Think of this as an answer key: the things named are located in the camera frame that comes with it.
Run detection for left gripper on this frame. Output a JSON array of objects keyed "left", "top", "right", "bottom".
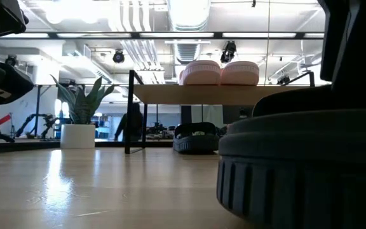
[{"left": 0, "top": 60, "right": 35, "bottom": 143}]

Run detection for pale pink foam slide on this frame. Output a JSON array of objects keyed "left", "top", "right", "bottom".
[
  {"left": 179, "top": 60, "right": 222, "bottom": 86},
  {"left": 220, "top": 60, "right": 261, "bottom": 86}
]

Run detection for dark grey foam slide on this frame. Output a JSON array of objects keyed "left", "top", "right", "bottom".
[
  {"left": 216, "top": 79, "right": 366, "bottom": 229},
  {"left": 172, "top": 121, "right": 220, "bottom": 154}
]

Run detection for red and white sign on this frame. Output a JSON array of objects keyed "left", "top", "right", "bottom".
[{"left": 0, "top": 113, "right": 13, "bottom": 126}]

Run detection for background black robot arms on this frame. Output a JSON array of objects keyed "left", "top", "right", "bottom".
[{"left": 15, "top": 113, "right": 59, "bottom": 139}]

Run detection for white plant pot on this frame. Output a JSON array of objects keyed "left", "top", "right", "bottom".
[{"left": 60, "top": 123, "right": 97, "bottom": 149}]

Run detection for green leafy plant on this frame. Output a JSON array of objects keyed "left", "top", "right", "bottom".
[{"left": 50, "top": 74, "right": 116, "bottom": 125}]

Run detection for person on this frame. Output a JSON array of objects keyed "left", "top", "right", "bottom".
[{"left": 114, "top": 102, "right": 144, "bottom": 142}]

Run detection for overhead light bar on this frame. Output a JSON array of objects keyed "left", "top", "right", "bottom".
[{"left": 0, "top": 31, "right": 325, "bottom": 40}]

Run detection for background robot workstation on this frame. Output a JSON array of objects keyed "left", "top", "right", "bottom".
[{"left": 146, "top": 123, "right": 177, "bottom": 141}]

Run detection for wooden shelf with black frame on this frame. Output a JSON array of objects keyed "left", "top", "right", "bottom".
[{"left": 124, "top": 69, "right": 316, "bottom": 155}]

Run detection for silver ceiling air duct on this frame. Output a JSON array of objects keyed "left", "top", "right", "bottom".
[{"left": 166, "top": 0, "right": 212, "bottom": 65}]

